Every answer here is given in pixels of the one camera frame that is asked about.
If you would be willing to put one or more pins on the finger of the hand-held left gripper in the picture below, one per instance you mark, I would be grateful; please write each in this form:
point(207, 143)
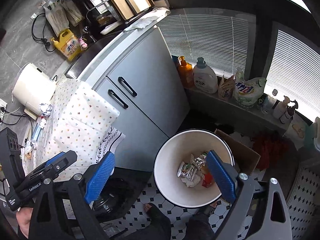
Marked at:
point(60, 163)

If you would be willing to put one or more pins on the green silver foil wrapper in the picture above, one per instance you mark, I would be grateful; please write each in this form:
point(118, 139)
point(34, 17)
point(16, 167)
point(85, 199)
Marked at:
point(186, 168)

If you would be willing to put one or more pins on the grey sink cabinet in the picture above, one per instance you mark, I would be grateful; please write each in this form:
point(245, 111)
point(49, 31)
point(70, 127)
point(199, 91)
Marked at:
point(152, 80)

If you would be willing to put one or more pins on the small wrapper piece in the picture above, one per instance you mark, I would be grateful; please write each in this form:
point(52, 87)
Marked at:
point(42, 123)

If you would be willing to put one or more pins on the steel pot with lid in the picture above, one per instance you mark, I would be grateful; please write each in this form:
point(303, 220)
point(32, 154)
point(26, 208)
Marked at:
point(105, 20)

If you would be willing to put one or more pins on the small pink bottle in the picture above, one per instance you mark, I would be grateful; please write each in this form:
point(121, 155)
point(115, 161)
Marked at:
point(83, 42)

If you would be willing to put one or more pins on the cardboard box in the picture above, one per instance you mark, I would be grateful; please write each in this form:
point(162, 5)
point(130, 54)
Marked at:
point(240, 150)

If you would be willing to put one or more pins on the window blind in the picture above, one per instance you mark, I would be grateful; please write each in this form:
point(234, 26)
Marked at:
point(205, 37)
point(295, 67)

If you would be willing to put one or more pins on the white paper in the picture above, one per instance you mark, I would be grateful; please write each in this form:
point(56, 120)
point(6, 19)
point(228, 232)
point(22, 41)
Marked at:
point(191, 181)

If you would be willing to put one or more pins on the person's foot in sandal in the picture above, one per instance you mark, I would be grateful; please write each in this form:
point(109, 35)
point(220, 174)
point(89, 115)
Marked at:
point(150, 208)
point(212, 207)

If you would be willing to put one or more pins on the white dish cloth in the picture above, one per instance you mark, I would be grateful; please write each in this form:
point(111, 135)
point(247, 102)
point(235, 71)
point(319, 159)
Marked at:
point(147, 18)

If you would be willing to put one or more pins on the steel sink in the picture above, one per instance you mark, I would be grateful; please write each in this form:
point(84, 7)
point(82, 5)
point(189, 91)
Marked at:
point(82, 57)

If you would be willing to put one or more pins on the red fluffy cloth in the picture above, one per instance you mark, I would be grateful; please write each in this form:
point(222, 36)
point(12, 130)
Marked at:
point(270, 150)

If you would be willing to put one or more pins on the crinkled silver foil wrapper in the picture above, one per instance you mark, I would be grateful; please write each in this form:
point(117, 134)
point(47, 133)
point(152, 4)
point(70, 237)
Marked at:
point(200, 159)

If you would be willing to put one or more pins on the blue silver foil wrapper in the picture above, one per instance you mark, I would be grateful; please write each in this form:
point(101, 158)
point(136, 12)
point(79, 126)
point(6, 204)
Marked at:
point(37, 132)

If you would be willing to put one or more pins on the brown paper wrapper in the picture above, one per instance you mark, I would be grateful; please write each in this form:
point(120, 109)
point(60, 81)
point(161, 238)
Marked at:
point(28, 153)

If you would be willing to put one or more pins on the washing machine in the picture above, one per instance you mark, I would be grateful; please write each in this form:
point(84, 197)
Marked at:
point(120, 192)

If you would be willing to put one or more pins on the black window frame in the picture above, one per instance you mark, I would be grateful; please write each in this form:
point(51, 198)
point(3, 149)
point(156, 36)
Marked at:
point(260, 30)

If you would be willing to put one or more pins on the brown paper bag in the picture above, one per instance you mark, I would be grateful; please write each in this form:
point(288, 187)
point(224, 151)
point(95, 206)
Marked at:
point(226, 90)

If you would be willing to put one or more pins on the white air fryer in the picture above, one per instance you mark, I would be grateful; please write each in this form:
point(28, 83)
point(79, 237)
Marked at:
point(32, 87)

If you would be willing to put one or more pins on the person's dark trouser leg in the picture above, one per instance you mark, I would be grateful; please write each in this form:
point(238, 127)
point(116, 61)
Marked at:
point(197, 227)

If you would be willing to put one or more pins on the white round waste bin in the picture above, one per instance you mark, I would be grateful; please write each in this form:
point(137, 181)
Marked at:
point(172, 160)

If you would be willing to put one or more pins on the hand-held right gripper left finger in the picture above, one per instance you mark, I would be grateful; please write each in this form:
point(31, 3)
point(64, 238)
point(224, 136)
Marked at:
point(100, 177)

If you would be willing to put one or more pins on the red wrapper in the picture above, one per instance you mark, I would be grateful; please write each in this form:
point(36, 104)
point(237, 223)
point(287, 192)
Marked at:
point(207, 180)

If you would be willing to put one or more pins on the white laundry detergent bottle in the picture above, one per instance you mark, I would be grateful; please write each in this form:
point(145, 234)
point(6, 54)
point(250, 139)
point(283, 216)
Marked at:
point(205, 77)

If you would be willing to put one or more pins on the person's left hand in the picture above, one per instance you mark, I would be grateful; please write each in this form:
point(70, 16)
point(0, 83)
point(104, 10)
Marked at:
point(25, 220)

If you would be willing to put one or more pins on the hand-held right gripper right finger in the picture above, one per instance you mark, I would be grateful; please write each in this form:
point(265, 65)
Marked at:
point(221, 176)

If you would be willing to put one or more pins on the orange pump bottle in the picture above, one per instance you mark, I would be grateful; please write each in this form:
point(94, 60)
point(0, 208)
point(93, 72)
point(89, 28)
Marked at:
point(186, 75)

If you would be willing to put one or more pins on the large silver foil wrapper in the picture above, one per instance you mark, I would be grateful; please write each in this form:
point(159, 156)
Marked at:
point(34, 144)

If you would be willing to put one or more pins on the green white refill pouch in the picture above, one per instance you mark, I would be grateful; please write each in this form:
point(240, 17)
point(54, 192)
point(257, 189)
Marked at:
point(247, 90)

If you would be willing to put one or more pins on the yellow dish soap bottle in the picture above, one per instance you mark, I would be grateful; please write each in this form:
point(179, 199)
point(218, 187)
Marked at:
point(67, 45)

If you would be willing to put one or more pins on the foil paper ball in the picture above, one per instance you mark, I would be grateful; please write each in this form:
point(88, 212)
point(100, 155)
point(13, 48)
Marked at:
point(46, 108)

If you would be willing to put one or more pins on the metal wall hook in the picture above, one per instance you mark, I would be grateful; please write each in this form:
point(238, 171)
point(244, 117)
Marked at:
point(34, 16)

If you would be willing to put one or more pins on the white wall socket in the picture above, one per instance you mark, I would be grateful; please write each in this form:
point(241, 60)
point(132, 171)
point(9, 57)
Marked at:
point(2, 110)

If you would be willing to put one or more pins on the black dish rack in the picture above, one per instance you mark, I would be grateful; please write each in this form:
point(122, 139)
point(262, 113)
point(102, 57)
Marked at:
point(86, 7)

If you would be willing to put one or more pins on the pump bottles on sill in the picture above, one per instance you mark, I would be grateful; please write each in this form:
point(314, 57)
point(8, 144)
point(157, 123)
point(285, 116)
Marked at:
point(288, 112)

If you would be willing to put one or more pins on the floral white tablecloth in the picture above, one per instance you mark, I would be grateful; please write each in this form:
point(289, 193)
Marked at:
point(80, 120)

